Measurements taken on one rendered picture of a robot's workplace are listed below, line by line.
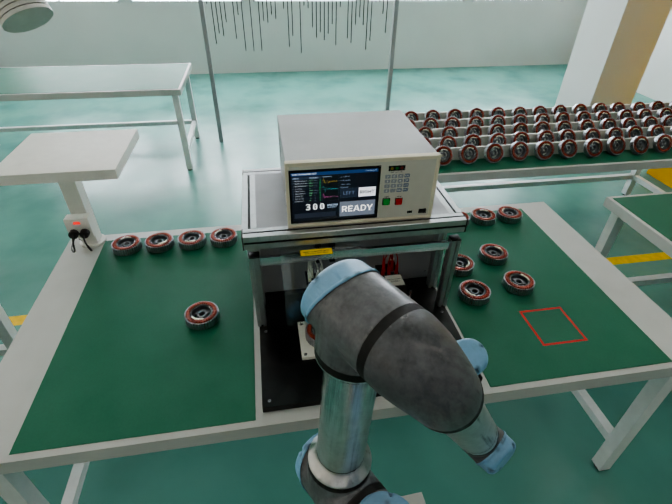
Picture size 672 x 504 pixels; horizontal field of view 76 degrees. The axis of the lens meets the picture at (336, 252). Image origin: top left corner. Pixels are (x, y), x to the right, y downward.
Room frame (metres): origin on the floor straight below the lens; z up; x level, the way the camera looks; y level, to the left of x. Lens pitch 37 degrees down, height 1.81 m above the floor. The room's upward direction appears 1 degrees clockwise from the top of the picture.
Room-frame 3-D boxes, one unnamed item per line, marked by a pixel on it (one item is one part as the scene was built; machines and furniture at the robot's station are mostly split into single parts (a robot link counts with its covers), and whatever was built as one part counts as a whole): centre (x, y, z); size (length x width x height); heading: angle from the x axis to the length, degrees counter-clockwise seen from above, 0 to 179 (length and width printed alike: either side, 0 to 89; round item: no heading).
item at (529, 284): (1.23, -0.69, 0.77); 0.11 x 0.11 x 0.04
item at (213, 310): (1.03, 0.45, 0.77); 0.11 x 0.11 x 0.04
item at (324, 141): (1.28, -0.04, 1.22); 0.44 x 0.39 x 0.20; 100
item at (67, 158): (1.37, 0.91, 0.98); 0.37 x 0.35 x 0.46; 100
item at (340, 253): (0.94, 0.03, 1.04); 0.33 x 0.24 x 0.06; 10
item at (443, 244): (1.06, -0.07, 1.03); 0.62 x 0.01 x 0.03; 100
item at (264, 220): (1.27, -0.03, 1.09); 0.68 x 0.44 x 0.05; 100
